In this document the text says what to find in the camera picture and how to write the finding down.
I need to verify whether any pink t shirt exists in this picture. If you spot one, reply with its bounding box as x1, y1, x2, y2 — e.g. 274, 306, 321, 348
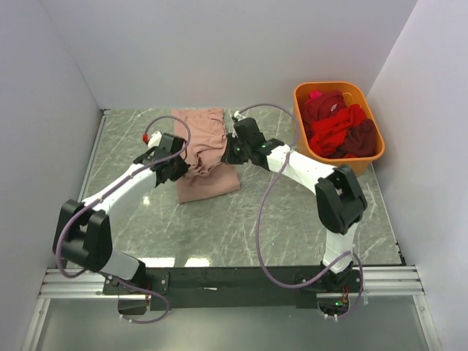
171, 107, 241, 203

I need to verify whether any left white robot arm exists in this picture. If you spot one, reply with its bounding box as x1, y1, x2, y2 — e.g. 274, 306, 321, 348
53, 132, 189, 294

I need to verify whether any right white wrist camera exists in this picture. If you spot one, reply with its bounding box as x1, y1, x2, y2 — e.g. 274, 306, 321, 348
231, 110, 246, 123

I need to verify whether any magenta garment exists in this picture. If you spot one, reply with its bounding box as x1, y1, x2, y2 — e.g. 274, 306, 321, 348
306, 90, 322, 104

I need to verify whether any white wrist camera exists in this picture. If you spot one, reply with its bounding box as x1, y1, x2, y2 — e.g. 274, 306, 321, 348
142, 131, 162, 148
231, 110, 246, 123

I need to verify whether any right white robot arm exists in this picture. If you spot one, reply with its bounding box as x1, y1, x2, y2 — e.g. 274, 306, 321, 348
222, 113, 368, 292

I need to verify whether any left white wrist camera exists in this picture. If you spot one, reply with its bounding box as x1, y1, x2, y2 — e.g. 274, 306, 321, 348
142, 131, 162, 148

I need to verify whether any maroon t shirt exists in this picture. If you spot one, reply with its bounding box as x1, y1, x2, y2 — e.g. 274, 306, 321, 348
337, 118, 377, 158

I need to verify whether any aluminium extrusion rail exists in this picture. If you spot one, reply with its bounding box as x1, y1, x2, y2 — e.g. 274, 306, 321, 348
38, 266, 426, 299

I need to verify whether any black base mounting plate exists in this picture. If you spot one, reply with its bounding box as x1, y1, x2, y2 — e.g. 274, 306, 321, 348
102, 265, 361, 315

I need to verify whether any bright red t shirt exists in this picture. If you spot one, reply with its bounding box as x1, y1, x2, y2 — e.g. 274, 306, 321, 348
309, 104, 366, 157

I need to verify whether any orange plastic basket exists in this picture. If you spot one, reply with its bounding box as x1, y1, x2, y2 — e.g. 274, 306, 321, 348
293, 81, 385, 175

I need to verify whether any dark red t shirt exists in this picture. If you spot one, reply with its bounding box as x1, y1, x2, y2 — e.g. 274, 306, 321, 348
301, 90, 346, 127

